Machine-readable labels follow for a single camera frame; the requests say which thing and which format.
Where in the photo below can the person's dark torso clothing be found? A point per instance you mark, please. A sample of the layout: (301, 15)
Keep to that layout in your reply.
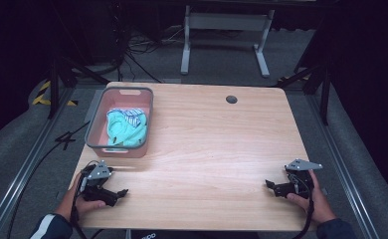
(195, 235)

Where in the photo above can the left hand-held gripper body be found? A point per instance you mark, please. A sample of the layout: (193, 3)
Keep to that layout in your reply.
(97, 181)

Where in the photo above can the striped white blue cloth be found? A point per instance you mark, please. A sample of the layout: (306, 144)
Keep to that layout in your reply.
(134, 116)

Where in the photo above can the grey metal table frame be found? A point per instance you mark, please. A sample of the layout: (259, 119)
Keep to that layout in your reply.
(227, 21)

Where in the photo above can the person's left hand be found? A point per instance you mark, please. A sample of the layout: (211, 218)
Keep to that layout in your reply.
(79, 204)

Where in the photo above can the aluminium floor rail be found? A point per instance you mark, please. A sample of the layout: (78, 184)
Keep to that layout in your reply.
(339, 166)
(23, 172)

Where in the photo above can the pink basket with grey rim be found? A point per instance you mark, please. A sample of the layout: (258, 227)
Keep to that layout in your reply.
(97, 132)

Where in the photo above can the teal cloth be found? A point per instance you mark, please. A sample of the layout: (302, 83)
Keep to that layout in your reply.
(125, 134)

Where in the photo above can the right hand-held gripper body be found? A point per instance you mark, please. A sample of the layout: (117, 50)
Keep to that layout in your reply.
(299, 181)

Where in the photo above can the yellow black hazard tape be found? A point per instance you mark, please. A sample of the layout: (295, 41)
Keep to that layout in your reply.
(42, 96)

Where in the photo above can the person's right hand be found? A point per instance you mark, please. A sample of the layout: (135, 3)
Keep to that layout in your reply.
(316, 202)

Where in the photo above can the black metal stand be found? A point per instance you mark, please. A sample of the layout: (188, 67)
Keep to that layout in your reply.
(54, 86)
(323, 89)

